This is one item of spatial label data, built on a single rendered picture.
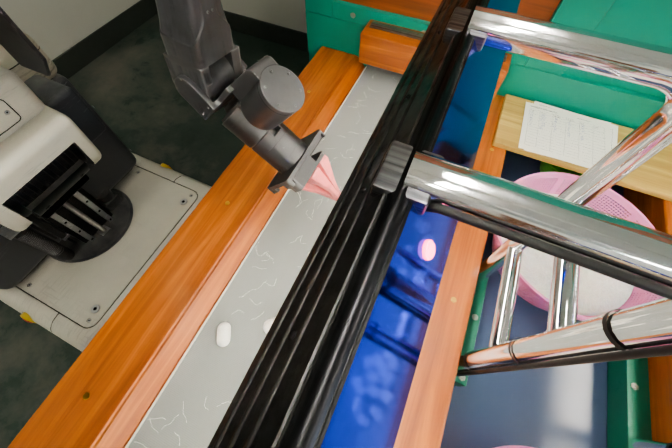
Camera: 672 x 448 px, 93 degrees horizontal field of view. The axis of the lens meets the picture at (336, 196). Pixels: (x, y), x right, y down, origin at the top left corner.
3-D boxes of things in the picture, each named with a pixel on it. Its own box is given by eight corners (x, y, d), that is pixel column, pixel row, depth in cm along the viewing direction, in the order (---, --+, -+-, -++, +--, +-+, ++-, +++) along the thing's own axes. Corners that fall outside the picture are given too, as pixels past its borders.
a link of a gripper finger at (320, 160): (359, 183, 49) (315, 143, 45) (340, 221, 46) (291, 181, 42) (333, 191, 54) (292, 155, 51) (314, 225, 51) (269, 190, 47)
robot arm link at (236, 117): (233, 98, 46) (210, 124, 43) (252, 75, 40) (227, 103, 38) (270, 131, 48) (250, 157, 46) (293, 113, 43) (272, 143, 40)
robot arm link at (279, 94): (218, 54, 44) (171, 85, 40) (251, 0, 35) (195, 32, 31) (277, 121, 48) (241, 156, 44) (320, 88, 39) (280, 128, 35)
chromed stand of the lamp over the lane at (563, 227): (344, 332, 53) (366, 185, 15) (385, 232, 62) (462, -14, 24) (457, 387, 49) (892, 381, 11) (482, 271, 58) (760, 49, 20)
